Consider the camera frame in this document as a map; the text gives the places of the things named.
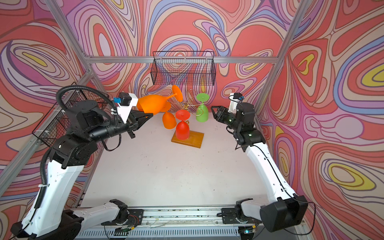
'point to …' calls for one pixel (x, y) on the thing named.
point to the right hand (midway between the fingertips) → (213, 112)
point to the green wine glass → (203, 97)
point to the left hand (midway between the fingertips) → (151, 113)
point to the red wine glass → (182, 129)
